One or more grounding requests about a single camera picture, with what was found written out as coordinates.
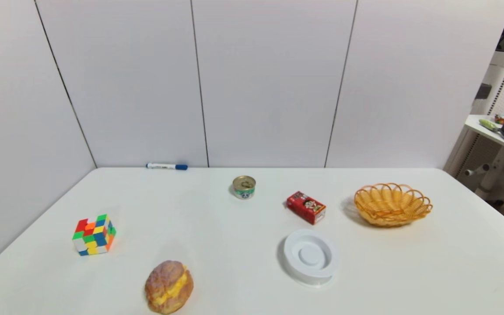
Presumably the multicoloured puzzle cube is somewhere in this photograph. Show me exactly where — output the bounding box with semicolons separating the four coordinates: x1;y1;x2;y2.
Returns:
72;213;117;257

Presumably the white side table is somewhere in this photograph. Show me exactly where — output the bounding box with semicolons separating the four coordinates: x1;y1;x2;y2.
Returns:
460;114;504;207

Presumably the brown cream filled bun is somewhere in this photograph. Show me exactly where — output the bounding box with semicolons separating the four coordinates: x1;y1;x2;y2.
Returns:
144;260;194;315

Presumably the green white handled utensil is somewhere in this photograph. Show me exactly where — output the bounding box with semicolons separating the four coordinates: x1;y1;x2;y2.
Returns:
479;119;503;133

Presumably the white perforated panel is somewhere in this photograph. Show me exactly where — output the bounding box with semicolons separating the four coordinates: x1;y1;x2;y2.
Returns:
444;51;504;178

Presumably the red printed carton box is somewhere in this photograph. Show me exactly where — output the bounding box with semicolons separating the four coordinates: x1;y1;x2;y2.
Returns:
286;191;327;225

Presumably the blue capped white marker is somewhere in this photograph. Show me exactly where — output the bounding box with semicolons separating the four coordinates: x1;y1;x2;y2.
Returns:
146;163;189;171

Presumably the small green labelled tin can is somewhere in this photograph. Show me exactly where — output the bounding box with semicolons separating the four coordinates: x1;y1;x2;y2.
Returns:
232;175;256;200

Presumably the yellow woven basket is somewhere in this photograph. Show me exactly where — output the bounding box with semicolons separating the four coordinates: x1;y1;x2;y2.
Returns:
354;182;433;228

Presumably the white round plastic disc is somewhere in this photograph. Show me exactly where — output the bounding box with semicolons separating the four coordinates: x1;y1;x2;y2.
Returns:
283;229;339;287

